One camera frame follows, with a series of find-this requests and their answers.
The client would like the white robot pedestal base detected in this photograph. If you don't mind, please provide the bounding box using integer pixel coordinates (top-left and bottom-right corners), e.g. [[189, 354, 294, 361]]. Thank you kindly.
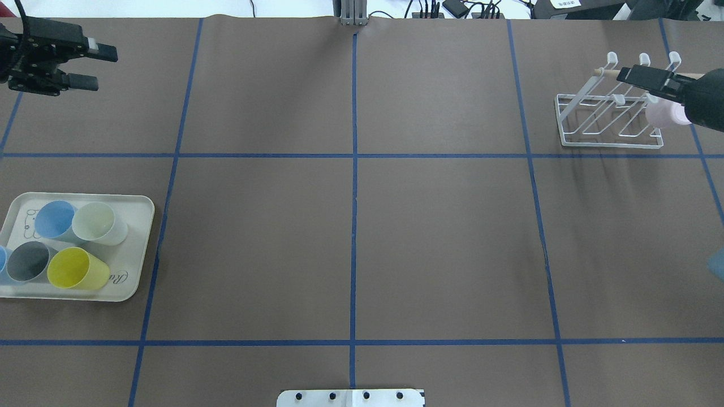
[[276, 388, 426, 406]]

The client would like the cream serving tray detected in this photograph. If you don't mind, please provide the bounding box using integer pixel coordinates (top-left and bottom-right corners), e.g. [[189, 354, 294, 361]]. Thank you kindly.
[[1, 192, 155, 302]]

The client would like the white wire cup rack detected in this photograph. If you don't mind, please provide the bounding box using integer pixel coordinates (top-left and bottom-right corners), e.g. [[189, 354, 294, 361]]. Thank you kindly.
[[554, 51, 682, 149]]

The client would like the yellow plastic cup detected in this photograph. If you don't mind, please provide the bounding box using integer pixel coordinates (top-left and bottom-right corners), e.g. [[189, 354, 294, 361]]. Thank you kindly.
[[47, 247, 110, 291]]

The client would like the light blue cup rear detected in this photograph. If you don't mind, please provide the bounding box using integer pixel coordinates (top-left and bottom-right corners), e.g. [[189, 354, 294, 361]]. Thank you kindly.
[[0, 246, 16, 286]]

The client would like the pale green plastic cup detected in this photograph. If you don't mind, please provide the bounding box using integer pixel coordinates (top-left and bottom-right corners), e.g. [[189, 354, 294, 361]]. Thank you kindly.
[[71, 202, 128, 246]]

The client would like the pink plastic cup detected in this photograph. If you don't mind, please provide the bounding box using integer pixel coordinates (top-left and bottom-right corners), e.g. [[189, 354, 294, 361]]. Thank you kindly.
[[645, 99, 691, 129]]

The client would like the blue plastic cup front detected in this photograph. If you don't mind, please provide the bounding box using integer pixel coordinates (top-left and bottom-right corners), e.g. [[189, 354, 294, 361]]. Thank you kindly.
[[35, 200, 81, 243]]

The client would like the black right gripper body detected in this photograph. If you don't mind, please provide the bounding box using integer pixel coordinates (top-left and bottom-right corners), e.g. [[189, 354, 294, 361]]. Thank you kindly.
[[682, 72, 723, 132]]

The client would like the aluminium frame post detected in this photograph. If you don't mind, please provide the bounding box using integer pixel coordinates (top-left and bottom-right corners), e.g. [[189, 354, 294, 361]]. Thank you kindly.
[[333, 0, 369, 26]]

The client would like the grey plastic cup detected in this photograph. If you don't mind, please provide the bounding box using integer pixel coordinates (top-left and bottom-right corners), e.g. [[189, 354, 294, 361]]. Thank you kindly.
[[6, 241, 58, 284]]

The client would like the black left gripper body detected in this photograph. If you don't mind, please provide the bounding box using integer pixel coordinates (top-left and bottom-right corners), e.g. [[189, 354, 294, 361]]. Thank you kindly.
[[1, 16, 88, 96]]

